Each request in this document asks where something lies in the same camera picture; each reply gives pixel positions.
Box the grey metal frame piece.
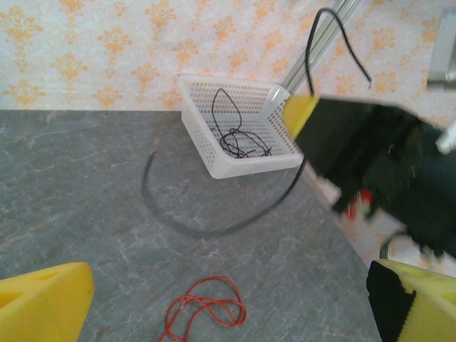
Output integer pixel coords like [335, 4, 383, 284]
[427, 6, 456, 85]

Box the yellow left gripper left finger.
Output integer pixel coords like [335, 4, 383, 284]
[0, 261, 95, 342]

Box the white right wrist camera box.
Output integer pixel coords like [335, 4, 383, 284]
[436, 120, 456, 155]

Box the thin black cable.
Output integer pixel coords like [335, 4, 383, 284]
[140, 7, 373, 239]
[211, 87, 274, 160]

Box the thin red cable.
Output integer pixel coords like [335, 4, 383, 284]
[156, 276, 248, 342]

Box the white perforated plastic basket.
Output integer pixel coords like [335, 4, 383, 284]
[177, 73, 306, 180]

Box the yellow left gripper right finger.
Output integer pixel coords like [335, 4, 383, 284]
[366, 259, 456, 342]

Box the aluminium frame post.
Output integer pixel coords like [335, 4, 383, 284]
[284, 0, 357, 95]

